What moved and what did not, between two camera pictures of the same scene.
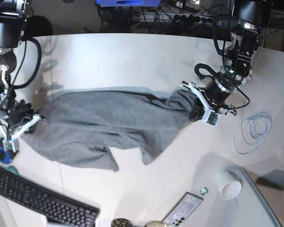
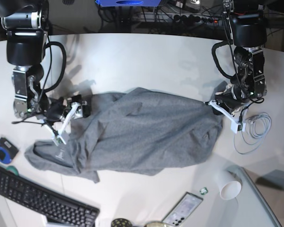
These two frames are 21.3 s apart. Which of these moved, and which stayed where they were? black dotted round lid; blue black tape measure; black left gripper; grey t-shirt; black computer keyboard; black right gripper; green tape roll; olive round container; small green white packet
Moved: grey t-shirt; black left gripper; black right gripper
Stayed: small green white packet; black dotted round lid; black computer keyboard; blue black tape measure; olive round container; green tape roll
